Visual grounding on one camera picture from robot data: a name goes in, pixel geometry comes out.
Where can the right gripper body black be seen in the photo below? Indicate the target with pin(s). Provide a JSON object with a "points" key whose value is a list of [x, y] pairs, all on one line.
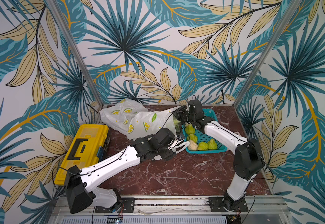
{"points": [[181, 115]]}

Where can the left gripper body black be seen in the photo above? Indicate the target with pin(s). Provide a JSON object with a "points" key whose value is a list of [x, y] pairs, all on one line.
{"points": [[165, 153]]}

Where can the green avocado print plastic bag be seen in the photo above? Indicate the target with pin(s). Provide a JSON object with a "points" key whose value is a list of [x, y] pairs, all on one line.
{"points": [[178, 126]]}

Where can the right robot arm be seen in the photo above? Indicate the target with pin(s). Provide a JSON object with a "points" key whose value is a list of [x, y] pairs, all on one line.
{"points": [[248, 159]]}

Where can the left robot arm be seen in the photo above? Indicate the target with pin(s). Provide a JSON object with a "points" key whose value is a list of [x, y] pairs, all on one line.
{"points": [[82, 185]]}

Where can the white lemon print plastic bags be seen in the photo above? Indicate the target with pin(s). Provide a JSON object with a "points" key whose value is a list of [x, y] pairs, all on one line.
{"points": [[133, 120]]}

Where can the teal plastic basket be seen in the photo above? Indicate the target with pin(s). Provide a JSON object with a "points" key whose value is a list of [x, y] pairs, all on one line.
{"points": [[206, 138]]}

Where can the white pear front left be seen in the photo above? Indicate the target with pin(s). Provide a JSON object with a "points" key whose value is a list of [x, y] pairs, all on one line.
{"points": [[192, 146]]}

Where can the green pear basket right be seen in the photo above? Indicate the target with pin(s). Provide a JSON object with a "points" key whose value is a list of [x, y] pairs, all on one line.
{"points": [[212, 145]]}

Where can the yellow plastic toolbox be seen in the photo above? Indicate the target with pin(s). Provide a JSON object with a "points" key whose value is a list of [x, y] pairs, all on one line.
{"points": [[89, 147]]}

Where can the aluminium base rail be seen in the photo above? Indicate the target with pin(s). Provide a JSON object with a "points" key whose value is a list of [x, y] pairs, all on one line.
{"points": [[197, 209]]}

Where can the right metal corner post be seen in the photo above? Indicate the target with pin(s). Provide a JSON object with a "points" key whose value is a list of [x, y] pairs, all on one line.
{"points": [[293, 6]]}

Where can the metal corner post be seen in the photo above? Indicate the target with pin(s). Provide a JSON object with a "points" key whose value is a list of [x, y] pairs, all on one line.
{"points": [[293, 6], [59, 18]]}

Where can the left metal corner post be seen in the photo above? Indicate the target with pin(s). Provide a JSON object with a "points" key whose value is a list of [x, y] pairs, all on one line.
{"points": [[59, 18]]}

